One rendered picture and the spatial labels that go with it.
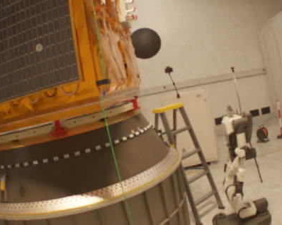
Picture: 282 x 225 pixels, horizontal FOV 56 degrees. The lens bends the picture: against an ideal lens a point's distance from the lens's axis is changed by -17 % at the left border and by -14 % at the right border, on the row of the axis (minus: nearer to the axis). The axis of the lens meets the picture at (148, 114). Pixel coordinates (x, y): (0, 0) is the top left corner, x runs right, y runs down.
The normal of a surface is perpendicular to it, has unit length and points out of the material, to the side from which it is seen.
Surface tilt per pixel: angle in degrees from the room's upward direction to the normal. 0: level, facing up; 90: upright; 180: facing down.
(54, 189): 62
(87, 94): 95
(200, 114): 90
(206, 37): 90
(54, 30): 90
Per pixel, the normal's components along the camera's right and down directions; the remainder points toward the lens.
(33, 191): -0.04, -0.38
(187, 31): -0.07, 0.11
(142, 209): 0.69, -0.07
